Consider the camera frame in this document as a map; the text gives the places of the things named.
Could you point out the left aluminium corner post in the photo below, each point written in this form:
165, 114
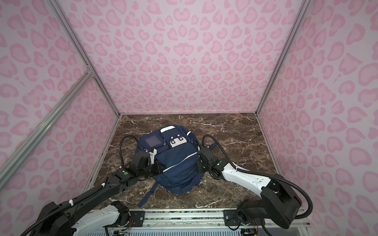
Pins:
78, 46

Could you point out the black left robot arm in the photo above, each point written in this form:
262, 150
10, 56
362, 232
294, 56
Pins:
75, 217

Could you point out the navy blue backpack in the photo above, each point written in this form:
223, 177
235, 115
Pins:
177, 149

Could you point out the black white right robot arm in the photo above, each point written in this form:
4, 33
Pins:
278, 201

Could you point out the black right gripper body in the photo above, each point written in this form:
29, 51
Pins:
201, 164

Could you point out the left diagonal aluminium strut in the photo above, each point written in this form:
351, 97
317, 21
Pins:
26, 148

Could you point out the aluminium corner post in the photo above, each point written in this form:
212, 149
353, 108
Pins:
78, 46
292, 34

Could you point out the right aluminium corner post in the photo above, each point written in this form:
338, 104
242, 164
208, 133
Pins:
292, 34

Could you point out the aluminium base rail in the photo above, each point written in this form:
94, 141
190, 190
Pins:
182, 222

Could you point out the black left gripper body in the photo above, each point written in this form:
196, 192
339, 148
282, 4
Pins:
157, 168

